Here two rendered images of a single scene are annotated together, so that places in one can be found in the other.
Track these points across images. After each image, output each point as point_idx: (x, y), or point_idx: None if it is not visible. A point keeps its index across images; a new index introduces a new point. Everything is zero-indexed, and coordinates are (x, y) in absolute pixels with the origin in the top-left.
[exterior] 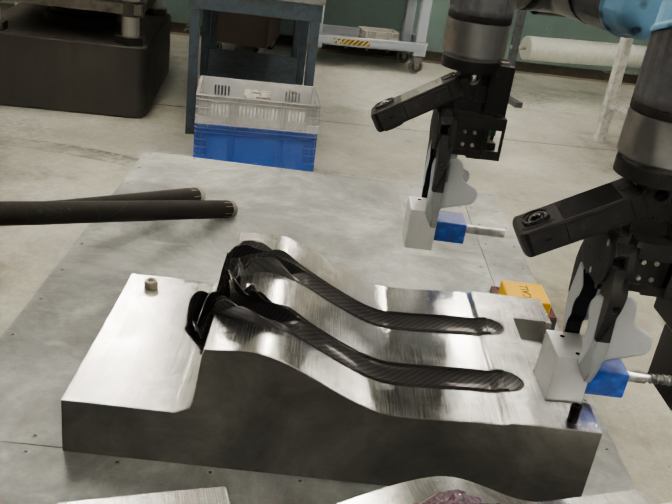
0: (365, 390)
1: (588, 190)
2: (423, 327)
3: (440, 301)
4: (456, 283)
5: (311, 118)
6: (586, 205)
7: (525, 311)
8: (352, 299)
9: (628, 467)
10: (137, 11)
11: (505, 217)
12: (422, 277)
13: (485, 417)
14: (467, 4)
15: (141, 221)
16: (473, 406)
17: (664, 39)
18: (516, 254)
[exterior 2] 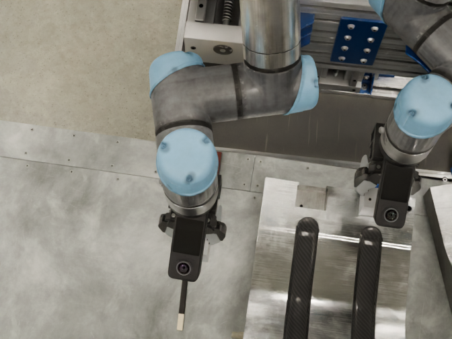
0: (389, 323)
1: (384, 177)
2: (303, 270)
3: (272, 250)
4: (150, 209)
5: None
6: (401, 187)
7: (284, 194)
8: (287, 315)
9: (7, 30)
10: None
11: (4, 120)
12: (141, 235)
13: (405, 259)
14: (208, 196)
15: None
16: (395, 262)
17: (431, 138)
18: (89, 138)
